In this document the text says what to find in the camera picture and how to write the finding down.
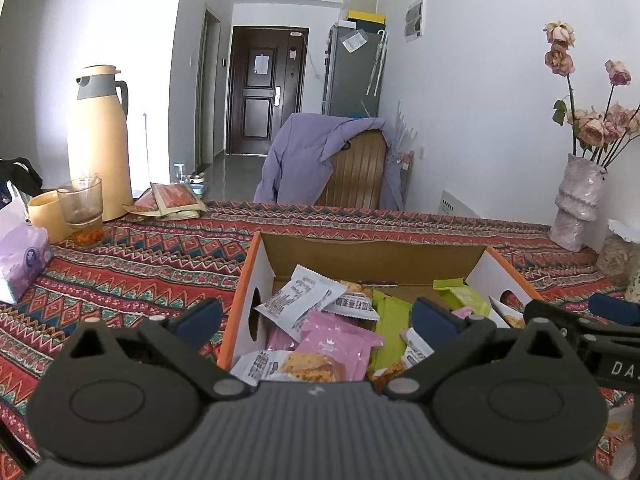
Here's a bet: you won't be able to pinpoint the white snack packet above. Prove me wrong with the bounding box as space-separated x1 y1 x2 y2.
256 264 347 342
323 292 380 322

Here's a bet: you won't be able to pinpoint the purple jacket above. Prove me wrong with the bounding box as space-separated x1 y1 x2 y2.
254 113 404 210

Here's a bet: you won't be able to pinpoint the green white snack pouch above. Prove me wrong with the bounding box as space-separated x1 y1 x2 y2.
433 278 491 318

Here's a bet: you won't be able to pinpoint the dark brown door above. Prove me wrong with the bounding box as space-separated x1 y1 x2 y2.
227 26 308 156

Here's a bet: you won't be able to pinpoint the pink snack packet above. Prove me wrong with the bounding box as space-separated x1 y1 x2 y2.
296 311 385 382
266 327 298 351

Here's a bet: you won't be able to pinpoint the clear jar with lid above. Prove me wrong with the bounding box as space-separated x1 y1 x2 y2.
596 219 639 286

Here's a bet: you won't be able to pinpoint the patterned red tablecloth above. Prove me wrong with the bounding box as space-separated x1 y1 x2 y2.
1 202 624 451

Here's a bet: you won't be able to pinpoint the grey refrigerator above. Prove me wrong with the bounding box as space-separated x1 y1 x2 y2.
321 22 385 118

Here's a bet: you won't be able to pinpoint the yellow round cup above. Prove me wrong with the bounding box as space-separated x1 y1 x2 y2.
27 191 72 244

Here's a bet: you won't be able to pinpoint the purple tissue pack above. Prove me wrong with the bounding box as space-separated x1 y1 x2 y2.
0 197 53 304

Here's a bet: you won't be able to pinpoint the dried pink roses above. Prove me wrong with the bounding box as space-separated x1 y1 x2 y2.
542 21 639 169

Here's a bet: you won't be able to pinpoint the oat crisp snack packet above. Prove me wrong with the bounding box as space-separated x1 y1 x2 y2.
231 350 345 386

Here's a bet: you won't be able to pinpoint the folded red cloth coasters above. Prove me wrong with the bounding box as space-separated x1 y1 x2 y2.
124 183 207 220

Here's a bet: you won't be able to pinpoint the glass cup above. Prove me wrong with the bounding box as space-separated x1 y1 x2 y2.
56 174 103 247

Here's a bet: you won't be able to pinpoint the wooden chair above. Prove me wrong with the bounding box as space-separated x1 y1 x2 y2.
317 130 387 209

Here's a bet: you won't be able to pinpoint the red cardboard pumpkin box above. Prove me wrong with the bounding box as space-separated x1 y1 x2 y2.
217 233 538 370

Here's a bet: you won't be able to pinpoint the pink textured vase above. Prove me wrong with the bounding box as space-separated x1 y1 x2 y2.
549 154 608 252

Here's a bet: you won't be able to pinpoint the floral white vase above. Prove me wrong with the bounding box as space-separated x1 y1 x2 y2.
625 268 640 304

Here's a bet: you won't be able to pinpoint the beige thermos jug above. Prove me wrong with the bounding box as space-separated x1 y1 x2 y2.
67 64 134 221

